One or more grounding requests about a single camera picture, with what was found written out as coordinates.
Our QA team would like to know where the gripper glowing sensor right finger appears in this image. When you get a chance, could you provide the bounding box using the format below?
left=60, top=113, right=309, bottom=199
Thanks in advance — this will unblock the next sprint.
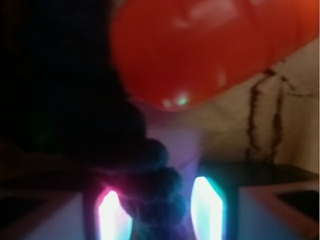
left=190, top=163, right=320, bottom=240

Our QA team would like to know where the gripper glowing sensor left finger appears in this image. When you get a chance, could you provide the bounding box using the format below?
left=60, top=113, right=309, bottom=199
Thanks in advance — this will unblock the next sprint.
left=0, top=188, right=134, bottom=240

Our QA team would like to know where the dark blue rope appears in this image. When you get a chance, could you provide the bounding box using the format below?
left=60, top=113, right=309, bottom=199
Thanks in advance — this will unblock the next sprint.
left=0, top=0, right=196, bottom=240

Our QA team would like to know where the orange plastic carrot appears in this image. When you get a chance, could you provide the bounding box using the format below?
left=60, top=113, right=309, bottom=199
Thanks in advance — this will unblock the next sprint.
left=110, top=0, right=320, bottom=111

